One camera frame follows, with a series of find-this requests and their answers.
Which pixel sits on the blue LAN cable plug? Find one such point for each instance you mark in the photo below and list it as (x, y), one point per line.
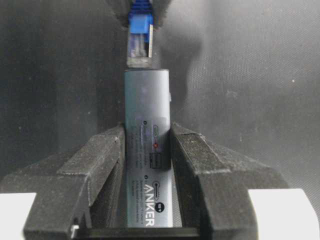
(140, 34)

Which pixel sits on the grey Anker USB hub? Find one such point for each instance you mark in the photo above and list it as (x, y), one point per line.
(149, 174)

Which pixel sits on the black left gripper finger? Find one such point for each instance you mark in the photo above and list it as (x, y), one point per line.
(213, 182)
(50, 199)

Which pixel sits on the black opposing left gripper finger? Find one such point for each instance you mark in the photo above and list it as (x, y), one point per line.
(159, 11)
(120, 9)

